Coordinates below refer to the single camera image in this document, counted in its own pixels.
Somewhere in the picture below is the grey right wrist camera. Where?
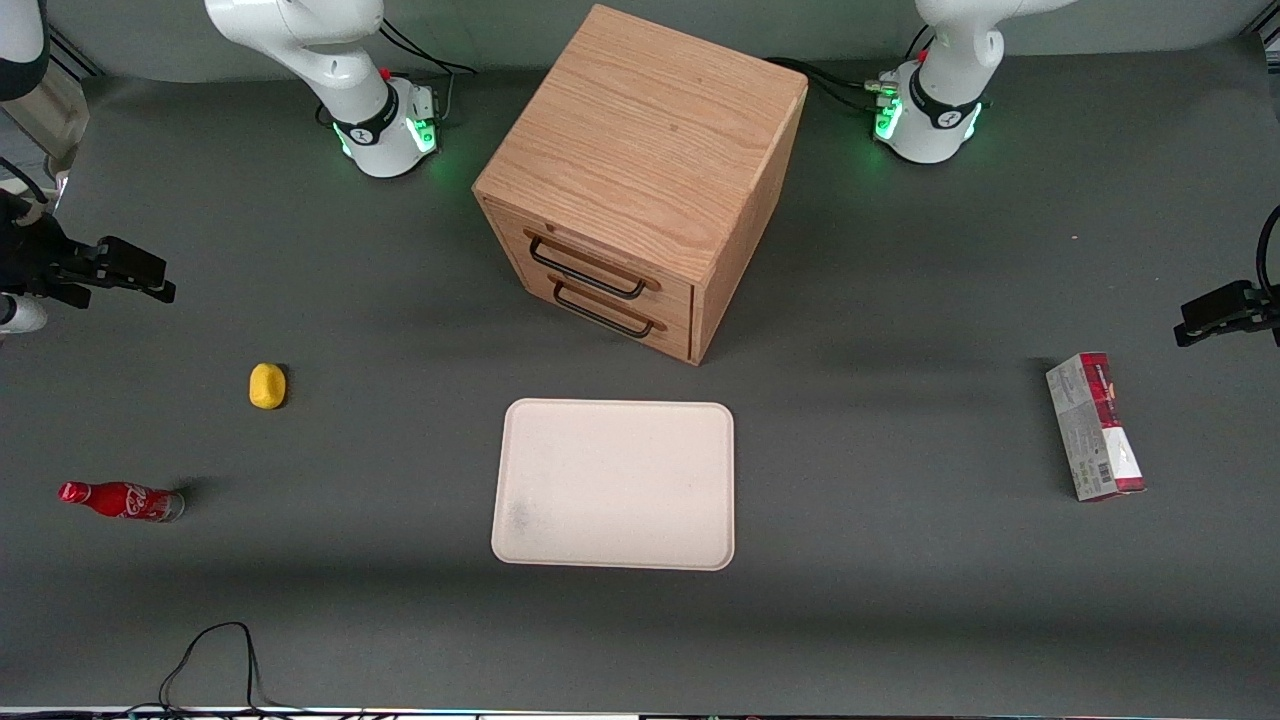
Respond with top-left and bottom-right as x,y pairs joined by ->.
0,295 -> 49,336

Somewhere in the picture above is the black right arm base cable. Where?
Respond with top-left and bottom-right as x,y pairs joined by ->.
378,18 -> 479,126

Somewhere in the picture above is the black left arm base cable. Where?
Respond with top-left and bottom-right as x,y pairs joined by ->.
764,56 -> 901,113

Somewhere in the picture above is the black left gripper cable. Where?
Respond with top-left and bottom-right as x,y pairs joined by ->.
1256,204 -> 1280,301

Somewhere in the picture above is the yellow lemon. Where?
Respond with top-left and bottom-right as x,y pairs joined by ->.
248,362 -> 289,411

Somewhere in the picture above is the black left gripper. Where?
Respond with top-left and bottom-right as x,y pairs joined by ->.
1174,281 -> 1280,349

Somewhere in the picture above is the thin black looped cable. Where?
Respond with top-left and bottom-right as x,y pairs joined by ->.
120,621 -> 331,717

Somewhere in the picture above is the cream plastic tray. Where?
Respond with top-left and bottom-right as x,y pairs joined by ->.
491,398 -> 736,572

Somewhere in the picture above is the red and grey carton box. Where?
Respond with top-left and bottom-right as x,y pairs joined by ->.
1045,351 -> 1148,503

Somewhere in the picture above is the red coke bottle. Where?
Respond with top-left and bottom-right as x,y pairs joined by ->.
58,481 -> 187,524

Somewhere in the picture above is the black arm base cable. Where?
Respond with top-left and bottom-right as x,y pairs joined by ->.
378,18 -> 479,126
764,56 -> 901,113

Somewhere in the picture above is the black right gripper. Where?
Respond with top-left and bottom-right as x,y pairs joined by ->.
0,188 -> 177,309

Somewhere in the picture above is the wooden drawer cabinet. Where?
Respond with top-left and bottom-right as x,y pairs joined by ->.
472,4 -> 809,367

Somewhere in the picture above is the black drawer handle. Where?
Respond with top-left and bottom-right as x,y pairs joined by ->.
527,234 -> 650,301
551,279 -> 657,340

